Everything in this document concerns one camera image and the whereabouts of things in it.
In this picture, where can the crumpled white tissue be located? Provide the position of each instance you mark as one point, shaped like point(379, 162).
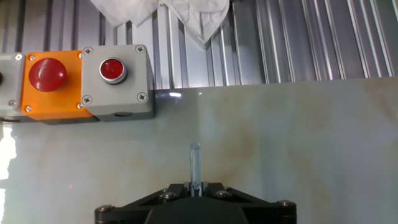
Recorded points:
point(199, 18)

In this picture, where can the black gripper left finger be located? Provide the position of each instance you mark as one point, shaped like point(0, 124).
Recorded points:
point(113, 216)

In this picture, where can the orange box red mushroom button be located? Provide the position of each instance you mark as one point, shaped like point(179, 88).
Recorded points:
point(71, 102)

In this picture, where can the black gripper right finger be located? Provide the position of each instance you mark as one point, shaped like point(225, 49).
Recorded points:
point(276, 214)

